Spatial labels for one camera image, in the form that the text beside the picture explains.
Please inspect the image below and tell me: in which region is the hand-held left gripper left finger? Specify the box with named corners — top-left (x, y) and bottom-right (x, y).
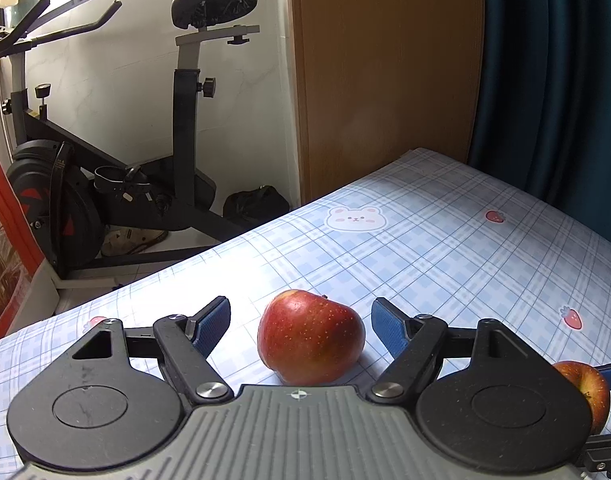
top-left (70, 296), bottom-right (232, 405)

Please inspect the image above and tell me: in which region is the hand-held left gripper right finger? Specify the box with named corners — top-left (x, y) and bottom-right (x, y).
top-left (369, 297), bottom-right (536, 404)

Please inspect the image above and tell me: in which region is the brownish red apple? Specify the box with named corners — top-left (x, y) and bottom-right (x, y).
top-left (553, 360), bottom-right (611, 433)

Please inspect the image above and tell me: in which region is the bright red apple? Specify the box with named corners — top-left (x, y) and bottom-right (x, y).
top-left (257, 289), bottom-right (366, 387)

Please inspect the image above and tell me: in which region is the black bag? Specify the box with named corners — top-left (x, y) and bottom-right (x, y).
top-left (222, 185), bottom-right (291, 233)

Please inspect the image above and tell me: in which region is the black exercise bike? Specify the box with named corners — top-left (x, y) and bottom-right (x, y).
top-left (0, 0), bottom-right (261, 281)

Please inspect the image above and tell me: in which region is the wooden cabinet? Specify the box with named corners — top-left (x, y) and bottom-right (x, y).
top-left (288, 0), bottom-right (486, 208)

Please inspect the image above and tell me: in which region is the dark teal curtain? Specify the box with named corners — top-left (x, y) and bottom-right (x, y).
top-left (466, 0), bottom-right (611, 251)

